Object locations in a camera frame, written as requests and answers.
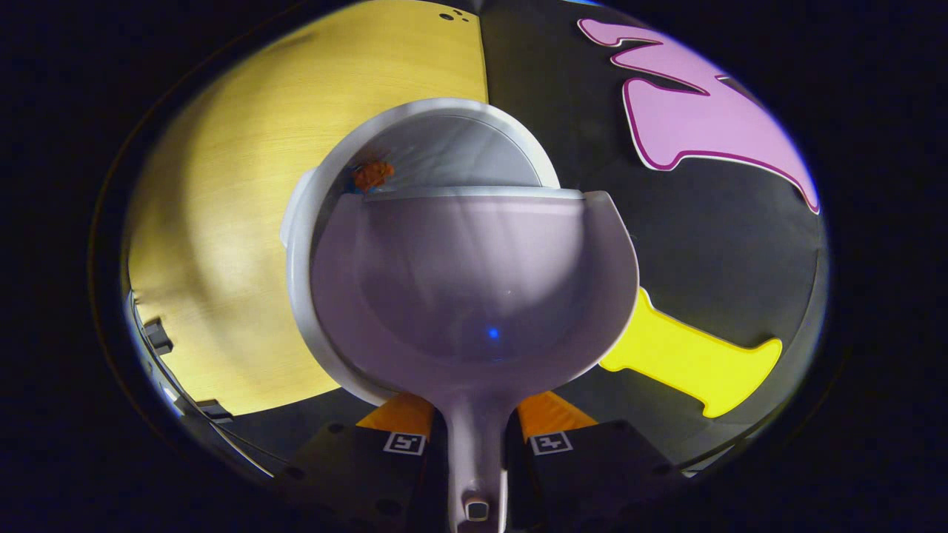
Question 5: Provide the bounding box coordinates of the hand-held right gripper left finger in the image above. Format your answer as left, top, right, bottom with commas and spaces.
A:
276, 391, 452, 533

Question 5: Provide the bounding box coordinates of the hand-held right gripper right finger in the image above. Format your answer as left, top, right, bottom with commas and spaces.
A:
507, 390, 687, 533

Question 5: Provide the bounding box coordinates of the white ribbed cup garbage bin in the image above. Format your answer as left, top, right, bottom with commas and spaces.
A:
279, 97, 562, 408

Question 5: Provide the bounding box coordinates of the orange paper scrap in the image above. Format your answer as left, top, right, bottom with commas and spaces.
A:
352, 159, 396, 193

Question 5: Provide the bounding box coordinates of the small grey dustpan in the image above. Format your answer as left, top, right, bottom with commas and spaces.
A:
310, 185, 641, 533

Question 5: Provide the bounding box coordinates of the black clamp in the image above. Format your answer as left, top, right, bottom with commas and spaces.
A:
194, 399, 236, 424
142, 318, 176, 357

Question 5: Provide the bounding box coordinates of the black backdrop cloth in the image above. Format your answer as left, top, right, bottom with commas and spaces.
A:
215, 0, 832, 478

